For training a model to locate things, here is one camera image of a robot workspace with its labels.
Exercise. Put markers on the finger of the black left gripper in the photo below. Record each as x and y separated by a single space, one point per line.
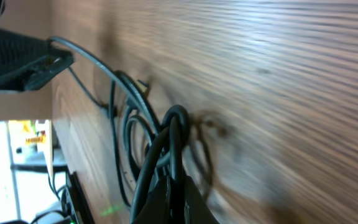
27 63

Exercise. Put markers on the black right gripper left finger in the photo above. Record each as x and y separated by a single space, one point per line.
157 207

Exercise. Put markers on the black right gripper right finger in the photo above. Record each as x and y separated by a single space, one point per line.
196 210

